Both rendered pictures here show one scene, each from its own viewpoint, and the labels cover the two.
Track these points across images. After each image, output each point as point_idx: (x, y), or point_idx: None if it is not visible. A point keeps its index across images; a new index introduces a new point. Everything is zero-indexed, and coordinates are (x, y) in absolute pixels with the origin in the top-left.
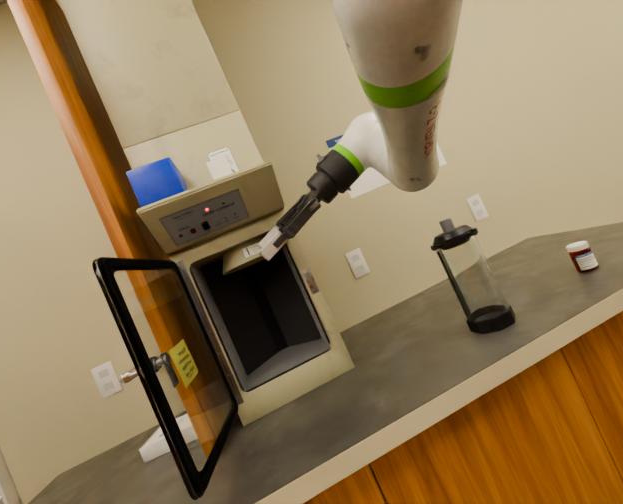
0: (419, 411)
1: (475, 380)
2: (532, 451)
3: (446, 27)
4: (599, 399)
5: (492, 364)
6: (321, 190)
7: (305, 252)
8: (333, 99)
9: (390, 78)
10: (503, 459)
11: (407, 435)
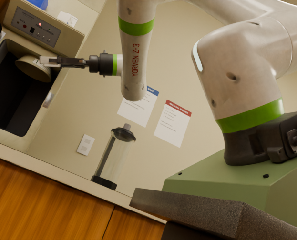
0: (25, 156)
1: (62, 172)
2: (52, 236)
3: (138, 10)
4: None
5: (76, 175)
6: (90, 61)
7: (66, 112)
8: (155, 65)
9: (120, 13)
10: (36, 225)
11: (9, 158)
